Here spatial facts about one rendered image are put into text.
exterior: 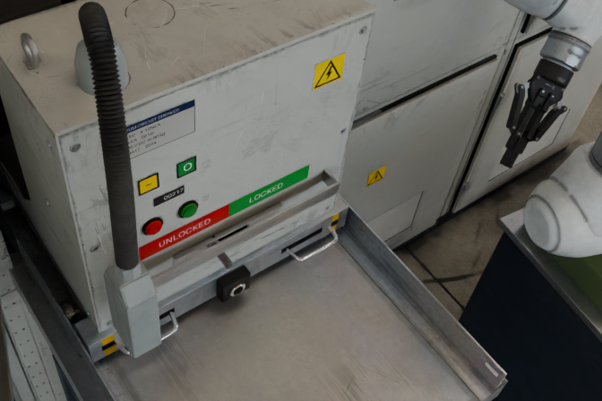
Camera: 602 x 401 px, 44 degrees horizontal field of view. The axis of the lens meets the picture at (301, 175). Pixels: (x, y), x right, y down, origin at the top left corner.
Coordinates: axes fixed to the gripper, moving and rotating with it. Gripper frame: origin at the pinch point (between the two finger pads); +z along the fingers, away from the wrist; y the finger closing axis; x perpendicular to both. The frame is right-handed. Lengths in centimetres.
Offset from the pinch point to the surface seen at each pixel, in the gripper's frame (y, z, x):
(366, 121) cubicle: -24.4, 8.3, 24.3
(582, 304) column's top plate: 22.0, 22.3, -15.6
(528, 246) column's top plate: 12.7, 17.2, -2.9
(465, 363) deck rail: -8, 37, -33
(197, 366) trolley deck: -51, 56, -28
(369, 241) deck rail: -26.5, 27.3, -13.9
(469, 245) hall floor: 49, 35, 82
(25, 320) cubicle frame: -79, 72, 1
